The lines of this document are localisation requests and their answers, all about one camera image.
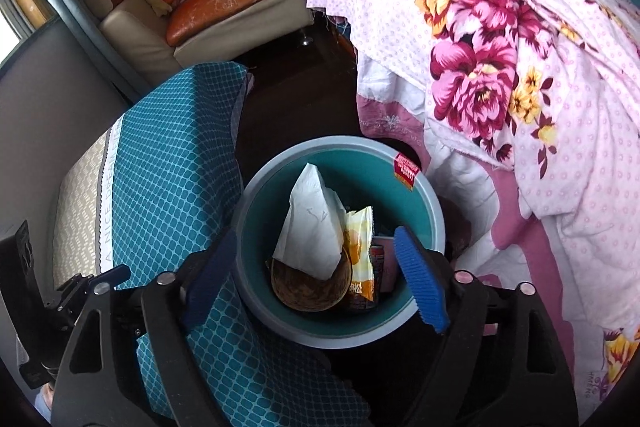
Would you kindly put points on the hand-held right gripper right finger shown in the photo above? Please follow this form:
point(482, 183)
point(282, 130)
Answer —
point(422, 277)

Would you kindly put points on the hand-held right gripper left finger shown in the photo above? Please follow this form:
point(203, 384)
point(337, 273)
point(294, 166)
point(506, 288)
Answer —
point(210, 277)

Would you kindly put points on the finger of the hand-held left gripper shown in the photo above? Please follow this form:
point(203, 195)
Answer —
point(100, 279)

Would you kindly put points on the orange green snack bag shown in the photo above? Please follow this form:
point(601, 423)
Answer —
point(360, 252)

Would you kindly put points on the white paper tissue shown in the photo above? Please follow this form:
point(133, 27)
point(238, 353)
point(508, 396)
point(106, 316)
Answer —
point(310, 232)

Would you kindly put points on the teal plastic bin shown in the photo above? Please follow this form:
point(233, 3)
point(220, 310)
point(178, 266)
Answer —
point(360, 177)

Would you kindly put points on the pink white bedsheet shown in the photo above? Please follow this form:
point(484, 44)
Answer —
point(510, 217)

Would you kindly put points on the beige teal patterned tablecloth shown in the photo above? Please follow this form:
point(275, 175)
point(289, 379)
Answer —
point(165, 157)

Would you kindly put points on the pink floral quilt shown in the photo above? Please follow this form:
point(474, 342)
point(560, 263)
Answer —
point(500, 57)

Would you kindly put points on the beige leather sofa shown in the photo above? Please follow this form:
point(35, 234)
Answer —
point(145, 37)

